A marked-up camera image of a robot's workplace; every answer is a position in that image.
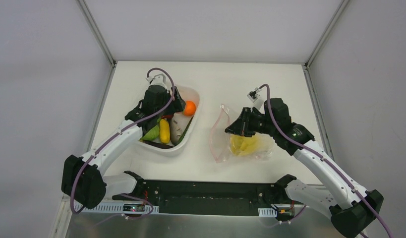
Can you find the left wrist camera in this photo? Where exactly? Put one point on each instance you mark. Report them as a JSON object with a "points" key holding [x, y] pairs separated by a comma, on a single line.
{"points": [[159, 79]]}

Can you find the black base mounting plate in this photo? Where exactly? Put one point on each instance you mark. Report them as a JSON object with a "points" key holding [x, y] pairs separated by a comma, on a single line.
{"points": [[210, 198]]}

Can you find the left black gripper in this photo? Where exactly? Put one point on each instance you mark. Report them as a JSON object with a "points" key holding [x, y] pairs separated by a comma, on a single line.
{"points": [[176, 102]]}

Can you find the green round vegetable toy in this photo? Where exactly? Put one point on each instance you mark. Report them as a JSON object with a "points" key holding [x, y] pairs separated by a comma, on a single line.
{"points": [[152, 134]]}

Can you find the yellow napa cabbage toy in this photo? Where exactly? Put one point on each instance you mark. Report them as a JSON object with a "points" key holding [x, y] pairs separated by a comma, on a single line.
{"points": [[243, 146]]}

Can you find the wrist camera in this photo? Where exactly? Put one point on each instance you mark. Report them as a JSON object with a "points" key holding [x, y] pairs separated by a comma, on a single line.
{"points": [[159, 79], [256, 99]]}

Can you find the orange toy fruit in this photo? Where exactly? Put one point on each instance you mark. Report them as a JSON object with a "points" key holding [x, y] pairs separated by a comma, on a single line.
{"points": [[189, 109]]}

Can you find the yellow corn toy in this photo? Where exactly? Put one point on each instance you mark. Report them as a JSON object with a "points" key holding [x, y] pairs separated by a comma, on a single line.
{"points": [[164, 132]]}

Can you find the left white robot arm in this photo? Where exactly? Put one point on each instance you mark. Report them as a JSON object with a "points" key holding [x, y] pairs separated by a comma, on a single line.
{"points": [[84, 179]]}

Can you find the clear zip top bag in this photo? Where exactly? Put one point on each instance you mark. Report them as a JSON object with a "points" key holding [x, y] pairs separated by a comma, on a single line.
{"points": [[224, 146]]}

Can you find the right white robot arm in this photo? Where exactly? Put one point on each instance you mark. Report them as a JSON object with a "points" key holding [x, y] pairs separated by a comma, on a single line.
{"points": [[350, 206]]}

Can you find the white plastic basket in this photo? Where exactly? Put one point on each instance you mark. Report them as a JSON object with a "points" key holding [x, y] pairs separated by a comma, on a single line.
{"points": [[187, 124]]}

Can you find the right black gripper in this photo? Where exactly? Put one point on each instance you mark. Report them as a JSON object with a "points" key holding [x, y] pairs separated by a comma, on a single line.
{"points": [[247, 121]]}

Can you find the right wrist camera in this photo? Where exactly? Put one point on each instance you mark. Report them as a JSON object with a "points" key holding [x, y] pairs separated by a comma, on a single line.
{"points": [[256, 99]]}

